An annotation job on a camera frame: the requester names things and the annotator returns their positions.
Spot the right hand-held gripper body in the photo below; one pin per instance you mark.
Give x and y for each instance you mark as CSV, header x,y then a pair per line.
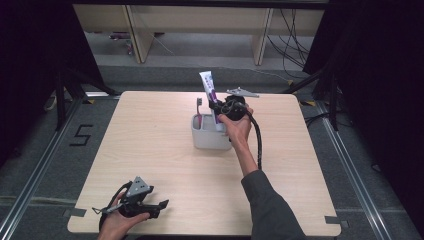
x,y
235,108

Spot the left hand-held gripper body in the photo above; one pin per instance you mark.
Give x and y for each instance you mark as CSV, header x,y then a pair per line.
x,y
136,196

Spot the pink toothbrush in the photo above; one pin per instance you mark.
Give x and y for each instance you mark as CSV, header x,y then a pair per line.
x,y
199,115

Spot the white and purple toothpaste tube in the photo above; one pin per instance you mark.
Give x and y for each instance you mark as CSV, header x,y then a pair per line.
x,y
207,83

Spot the grey toothbrush holder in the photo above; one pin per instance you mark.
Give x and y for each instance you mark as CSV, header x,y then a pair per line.
x,y
210,138

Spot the person's right hand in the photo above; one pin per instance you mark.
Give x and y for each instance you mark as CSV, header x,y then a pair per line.
x,y
240,130

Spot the person's left hand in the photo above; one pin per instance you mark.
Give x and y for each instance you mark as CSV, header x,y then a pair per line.
x,y
115,226

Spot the grey tape strip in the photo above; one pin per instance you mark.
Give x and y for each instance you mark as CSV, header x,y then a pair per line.
x,y
75,212
333,220

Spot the black tape floor mark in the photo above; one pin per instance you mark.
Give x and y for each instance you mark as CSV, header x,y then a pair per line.
x,y
81,135

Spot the black metal stand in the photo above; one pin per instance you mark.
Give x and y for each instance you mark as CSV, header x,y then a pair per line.
x,y
60,100
333,100

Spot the black curtain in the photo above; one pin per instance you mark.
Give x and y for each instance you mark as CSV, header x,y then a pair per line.
x,y
30,66
383,83

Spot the metal floor rail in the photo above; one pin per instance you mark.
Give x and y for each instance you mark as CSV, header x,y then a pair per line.
x,y
353,173
33,180

